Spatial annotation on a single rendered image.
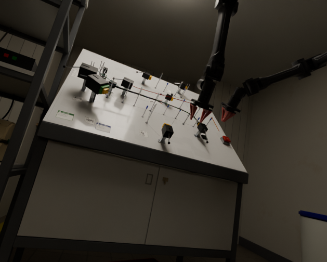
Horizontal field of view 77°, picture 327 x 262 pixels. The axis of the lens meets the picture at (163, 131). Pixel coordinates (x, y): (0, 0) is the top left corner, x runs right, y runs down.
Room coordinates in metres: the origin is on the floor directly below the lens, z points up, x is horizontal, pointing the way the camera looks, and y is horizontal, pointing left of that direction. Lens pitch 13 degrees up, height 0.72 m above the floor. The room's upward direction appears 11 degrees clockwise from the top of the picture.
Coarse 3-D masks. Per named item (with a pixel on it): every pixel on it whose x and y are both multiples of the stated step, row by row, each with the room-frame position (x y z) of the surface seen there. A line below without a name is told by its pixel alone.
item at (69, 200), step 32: (64, 160) 0.95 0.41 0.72; (96, 160) 1.00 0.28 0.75; (128, 160) 1.05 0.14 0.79; (32, 192) 0.92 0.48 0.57; (64, 192) 0.96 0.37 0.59; (96, 192) 1.01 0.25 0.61; (128, 192) 1.07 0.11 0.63; (32, 224) 0.93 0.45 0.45; (64, 224) 0.97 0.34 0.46; (96, 224) 1.02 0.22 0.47; (128, 224) 1.08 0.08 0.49
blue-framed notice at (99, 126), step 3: (96, 123) 1.00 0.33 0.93; (99, 123) 1.01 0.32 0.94; (96, 126) 0.99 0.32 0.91; (99, 126) 1.00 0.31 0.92; (102, 126) 1.01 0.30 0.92; (105, 126) 1.01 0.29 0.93; (108, 126) 1.02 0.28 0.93; (99, 129) 0.98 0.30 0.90; (102, 129) 0.99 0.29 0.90; (105, 129) 1.00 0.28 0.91; (108, 129) 1.01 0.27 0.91; (108, 132) 1.00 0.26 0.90
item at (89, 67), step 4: (84, 64) 1.04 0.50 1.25; (88, 64) 1.06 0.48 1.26; (80, 68) 1.01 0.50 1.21; (84, 68) 1.01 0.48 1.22; (88, 68) 1.03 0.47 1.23; (92, 68) 1.05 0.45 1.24; (96, 68) 1.07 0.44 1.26; (80, 72) 1.03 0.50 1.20; (84, 72) 1.03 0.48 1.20; (88, 72) 1.03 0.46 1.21; (92, 72) 1.03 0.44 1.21; (96, 72) 1.04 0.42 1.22; (80, 76) 1.05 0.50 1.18; (84, 76) 1.05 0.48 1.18; (84, 80) 1.09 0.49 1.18; (84, 84) 1.11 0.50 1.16; (84, 88) 1.13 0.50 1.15
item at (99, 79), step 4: (88, 76) 0.98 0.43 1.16; (92, 76) 0.99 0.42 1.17; (96, 76) 1.01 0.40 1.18; (88, 80) 0.99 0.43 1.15; (92, 80) 0.98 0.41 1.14; (96, 80) 0.98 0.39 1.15; (100, 80) 1.00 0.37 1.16; (104, 80) 1.02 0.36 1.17; (88, 84) 1.01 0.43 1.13; (92, 84) 1.00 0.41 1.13; (96, 84) 0.99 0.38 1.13; (100, 84) 0.98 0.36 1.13; (104, 84) 1.01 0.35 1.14; (92, 88) 1.01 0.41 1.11; (96, 88) 1.00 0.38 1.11; (92, 92) 1.05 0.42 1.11; (96, 92) 1.01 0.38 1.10; (92, 96) 1.07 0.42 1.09; (88, 100) 1.09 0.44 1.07; (92, 100) 1.08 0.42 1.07
